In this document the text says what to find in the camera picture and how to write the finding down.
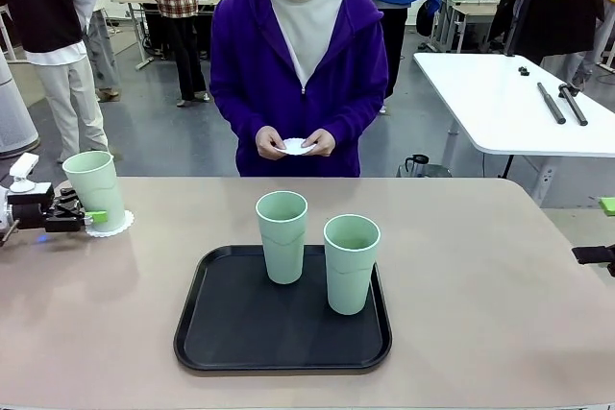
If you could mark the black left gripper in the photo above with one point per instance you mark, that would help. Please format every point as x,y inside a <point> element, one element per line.
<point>29,213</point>

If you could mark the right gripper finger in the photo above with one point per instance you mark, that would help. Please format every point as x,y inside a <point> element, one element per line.
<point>593,254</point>
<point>607,205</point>

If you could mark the pale green plastic cup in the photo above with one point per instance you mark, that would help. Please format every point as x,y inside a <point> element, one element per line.
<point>283,256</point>
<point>96,184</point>
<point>348,285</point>

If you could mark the white scalloped paper coaster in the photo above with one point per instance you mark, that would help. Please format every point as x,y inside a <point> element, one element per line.
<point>129,222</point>
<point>298,147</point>

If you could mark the person's right purple-sleeved forearm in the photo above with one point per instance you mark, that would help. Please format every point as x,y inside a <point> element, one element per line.
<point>233,112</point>

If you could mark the person's left purple-sleeved forearm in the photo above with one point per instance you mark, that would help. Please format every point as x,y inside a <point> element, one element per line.
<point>360,114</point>

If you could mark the person's right hand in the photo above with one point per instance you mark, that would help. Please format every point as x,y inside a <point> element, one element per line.
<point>268,141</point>

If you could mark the person's left hand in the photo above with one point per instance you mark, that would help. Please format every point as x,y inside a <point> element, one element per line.
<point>323,143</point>

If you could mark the black metal rod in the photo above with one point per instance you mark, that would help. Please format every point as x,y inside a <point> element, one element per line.
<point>551,103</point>
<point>574,105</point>

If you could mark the white side table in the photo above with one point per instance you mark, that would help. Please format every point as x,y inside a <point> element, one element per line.
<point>490,103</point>

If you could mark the small black clamp piece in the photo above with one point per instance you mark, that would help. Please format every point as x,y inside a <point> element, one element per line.
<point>523,70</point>

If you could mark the person in grey trousers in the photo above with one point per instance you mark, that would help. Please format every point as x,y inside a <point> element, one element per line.
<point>103,45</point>

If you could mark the black-lidded clear pitcher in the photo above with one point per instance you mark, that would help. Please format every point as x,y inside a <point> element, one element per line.
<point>418,167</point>

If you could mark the black plastic serving tray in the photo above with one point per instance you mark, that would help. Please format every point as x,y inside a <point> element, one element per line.
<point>230,328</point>

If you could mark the black hanging coat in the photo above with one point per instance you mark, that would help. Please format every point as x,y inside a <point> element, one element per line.
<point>552,7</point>

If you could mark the person in purple hoodie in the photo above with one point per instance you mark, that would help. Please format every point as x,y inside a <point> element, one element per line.
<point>250,69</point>

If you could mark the white background desk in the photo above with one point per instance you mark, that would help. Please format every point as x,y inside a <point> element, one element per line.
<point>473,9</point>

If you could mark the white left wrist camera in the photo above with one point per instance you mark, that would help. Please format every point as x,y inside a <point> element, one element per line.
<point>24,167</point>

